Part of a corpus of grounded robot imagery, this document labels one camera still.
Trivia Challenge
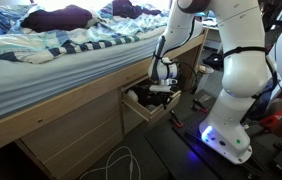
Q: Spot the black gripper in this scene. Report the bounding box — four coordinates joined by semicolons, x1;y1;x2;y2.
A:
151;89;176;108

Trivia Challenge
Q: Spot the wooden drawer with clothes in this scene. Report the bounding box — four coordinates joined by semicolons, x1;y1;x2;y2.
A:
120;84;183;127

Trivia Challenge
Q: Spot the wide wooden drawer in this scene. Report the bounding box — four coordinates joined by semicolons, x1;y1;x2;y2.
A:
20;89;125;180

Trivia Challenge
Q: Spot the white sock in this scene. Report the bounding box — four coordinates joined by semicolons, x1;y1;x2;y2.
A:
145;104;157;113

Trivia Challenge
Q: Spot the dark clothes pile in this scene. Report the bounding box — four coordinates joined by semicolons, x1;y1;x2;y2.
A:
127;84;175;113

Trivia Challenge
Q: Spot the red clamp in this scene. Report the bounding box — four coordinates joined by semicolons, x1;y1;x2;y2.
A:
190;99;209;114
169;109;185;129

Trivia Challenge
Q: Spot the white round bin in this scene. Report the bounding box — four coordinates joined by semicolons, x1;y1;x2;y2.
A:
194;63;215;95

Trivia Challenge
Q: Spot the black floor mat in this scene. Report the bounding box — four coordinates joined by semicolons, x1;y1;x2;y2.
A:
144;122;222;180

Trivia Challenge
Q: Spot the black bag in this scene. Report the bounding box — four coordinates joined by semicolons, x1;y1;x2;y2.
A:
202;52;225;71

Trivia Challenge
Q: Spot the wooden desk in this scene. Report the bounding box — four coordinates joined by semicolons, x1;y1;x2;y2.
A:
202;19;223;51

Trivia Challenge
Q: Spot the black crumpled garment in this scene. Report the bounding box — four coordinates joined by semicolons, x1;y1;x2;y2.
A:
111;0;162;19

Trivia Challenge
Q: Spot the blue striped duvet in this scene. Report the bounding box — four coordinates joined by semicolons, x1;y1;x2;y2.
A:
0;1;172;65

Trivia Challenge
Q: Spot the bed with striped bedding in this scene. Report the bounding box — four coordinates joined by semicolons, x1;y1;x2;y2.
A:
0;31;169;128

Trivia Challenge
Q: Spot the dark pillow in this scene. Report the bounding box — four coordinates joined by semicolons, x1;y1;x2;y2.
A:
20;4;94;33

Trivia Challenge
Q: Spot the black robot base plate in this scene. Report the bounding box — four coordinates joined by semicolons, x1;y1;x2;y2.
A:
172;99;272;180

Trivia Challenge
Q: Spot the white cable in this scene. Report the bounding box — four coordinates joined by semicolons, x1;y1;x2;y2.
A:
79;145;142;180

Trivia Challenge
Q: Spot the wooden bed frame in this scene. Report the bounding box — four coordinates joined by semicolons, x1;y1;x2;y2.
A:
0;28;210;180

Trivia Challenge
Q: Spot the black arm cable harness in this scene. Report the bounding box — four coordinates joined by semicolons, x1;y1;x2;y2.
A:
152;13;280;101

